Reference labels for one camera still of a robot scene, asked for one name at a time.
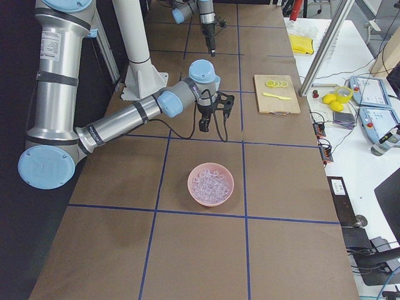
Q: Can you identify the yellow plastic knife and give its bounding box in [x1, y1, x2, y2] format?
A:
[262, 92, 292, 101]

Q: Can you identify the whole lemon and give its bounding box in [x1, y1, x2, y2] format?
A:
[329, 101, 344, 113]
[322, 94, 336, 104]

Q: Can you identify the purple notebook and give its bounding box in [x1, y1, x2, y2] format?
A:
[332, 111, 356, 129]

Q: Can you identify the far teach pendant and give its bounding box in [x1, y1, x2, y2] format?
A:
[349, 76, 391, 108]

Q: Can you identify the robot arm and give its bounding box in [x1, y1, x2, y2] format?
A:
[168, 0, 217, 57]
[17, 1, 221, 189]

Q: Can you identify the yellow tape roll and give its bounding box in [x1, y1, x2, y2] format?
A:
[334, 86, 353, 104]

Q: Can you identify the wooden cutting board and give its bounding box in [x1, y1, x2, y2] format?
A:
[254, 74, 301, 116]

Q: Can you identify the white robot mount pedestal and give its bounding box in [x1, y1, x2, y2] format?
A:
[112, 0, 168, 101]

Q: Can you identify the yellow cloth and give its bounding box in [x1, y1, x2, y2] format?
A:
[289, 34, 314, 55]

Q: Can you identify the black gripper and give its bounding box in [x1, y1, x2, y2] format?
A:
[197, 104, 215, 132]
[201, 22, 216, 57]

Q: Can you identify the aluminium frame post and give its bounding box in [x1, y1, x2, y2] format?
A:
[299, 0, 355, 96]

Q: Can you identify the near teach pendant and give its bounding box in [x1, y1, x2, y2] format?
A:
[359, 106, 399, 144]

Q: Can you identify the pink bowl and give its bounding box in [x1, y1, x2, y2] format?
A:
[187, 162, 234, 207]

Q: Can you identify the teach pendant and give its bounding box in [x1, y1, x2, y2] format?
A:
[359, 106, 399, 144]
[349, 76, 391, 108]

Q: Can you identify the water bottle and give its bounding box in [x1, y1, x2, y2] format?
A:
[371, 125, 399, 156]

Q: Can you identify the pile of clear ice cubes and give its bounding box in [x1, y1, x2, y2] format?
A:
[189, 169, 233, 206]

